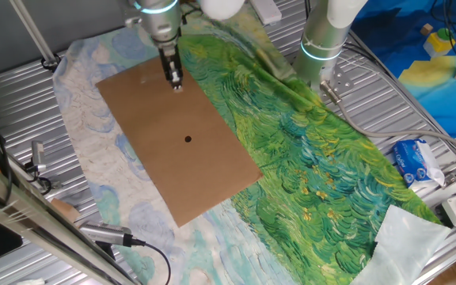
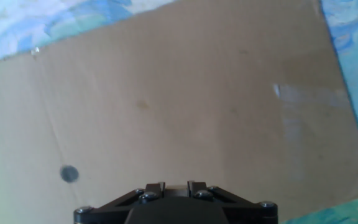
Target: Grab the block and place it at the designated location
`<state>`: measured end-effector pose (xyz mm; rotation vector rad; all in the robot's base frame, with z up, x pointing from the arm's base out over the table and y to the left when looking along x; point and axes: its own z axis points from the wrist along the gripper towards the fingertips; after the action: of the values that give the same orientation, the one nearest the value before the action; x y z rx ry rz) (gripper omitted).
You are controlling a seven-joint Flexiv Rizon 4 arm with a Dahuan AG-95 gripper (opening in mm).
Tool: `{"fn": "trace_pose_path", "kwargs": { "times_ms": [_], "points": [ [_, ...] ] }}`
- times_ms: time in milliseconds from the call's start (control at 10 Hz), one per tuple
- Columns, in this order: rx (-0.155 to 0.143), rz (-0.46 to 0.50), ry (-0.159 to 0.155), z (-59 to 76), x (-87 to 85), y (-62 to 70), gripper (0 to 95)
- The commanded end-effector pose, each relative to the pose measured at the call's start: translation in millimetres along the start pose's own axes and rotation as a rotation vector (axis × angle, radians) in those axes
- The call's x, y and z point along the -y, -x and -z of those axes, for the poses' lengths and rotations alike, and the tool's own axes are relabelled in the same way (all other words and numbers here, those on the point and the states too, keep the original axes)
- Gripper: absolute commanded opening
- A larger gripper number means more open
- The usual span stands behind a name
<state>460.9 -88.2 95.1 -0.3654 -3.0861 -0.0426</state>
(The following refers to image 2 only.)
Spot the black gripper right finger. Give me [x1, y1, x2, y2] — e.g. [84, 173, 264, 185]
[187, 180, 278, 224]

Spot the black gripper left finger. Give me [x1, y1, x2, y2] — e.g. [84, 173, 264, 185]
[73, 182, 167, 224]

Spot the black round dot mark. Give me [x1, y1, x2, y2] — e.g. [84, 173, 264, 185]
[59, 164, 80, 184]

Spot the brown cardboard sheet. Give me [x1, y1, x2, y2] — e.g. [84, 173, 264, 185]
[0, 0, 358, 224]

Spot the clear tape strip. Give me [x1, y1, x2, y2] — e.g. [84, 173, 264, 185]
[272, 83, 351, 144]

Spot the painted green blue cloth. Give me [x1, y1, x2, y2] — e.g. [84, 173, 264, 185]
[0, 0, 358, 224]

